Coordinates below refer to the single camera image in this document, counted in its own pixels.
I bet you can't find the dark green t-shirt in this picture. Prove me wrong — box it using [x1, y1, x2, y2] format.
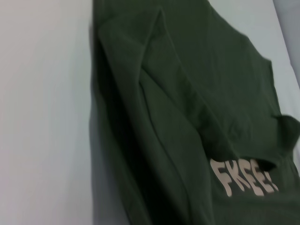
[88, 0, 300, 225]

